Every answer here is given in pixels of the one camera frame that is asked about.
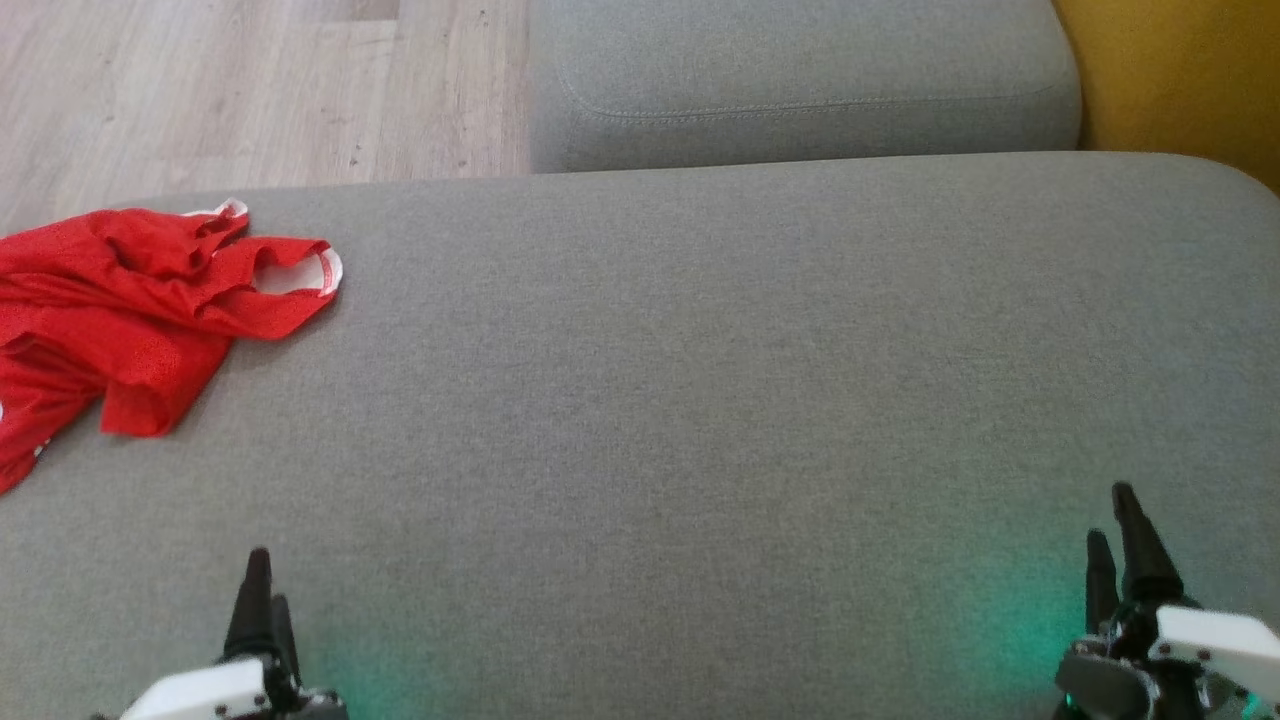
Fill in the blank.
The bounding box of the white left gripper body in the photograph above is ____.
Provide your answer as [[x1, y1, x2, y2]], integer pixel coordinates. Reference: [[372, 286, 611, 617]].
[[95, 655, 349, 720]]

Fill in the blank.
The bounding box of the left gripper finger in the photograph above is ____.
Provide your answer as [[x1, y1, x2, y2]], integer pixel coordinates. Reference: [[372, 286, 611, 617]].
[[225, 548, 275, 661], [265, 596, 301, 696]]

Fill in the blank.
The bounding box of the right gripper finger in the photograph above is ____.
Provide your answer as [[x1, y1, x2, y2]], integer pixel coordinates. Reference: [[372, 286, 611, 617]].
[[1112, 483, 1184, 606], [1087, 530, 1119, 636]]

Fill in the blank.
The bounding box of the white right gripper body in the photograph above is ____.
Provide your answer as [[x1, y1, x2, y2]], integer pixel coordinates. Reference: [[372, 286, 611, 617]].
[[1050, 600, 1280, 720]]

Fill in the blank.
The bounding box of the red white basketball jersey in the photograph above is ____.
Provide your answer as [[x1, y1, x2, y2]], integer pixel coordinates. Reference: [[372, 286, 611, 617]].
[[0, 325, 237, 497]]

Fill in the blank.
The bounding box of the red mesh shorts white waistband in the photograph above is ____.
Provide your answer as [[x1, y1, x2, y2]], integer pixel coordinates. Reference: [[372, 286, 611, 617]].
[[0, 198, 344, 346]]

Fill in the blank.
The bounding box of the large grey sofa ottoman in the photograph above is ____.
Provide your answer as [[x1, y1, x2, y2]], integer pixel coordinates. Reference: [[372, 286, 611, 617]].
[[0, 150, 1280, 720]]

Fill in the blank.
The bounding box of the yellow sofa back cushion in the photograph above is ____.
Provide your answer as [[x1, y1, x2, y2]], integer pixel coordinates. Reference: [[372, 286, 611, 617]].
[[1052, 0, 1280, 194]]

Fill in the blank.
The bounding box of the grey sofa seat cushion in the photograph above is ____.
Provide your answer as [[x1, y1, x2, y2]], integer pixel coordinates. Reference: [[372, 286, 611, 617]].
[[527, 0, 1083, 174]]

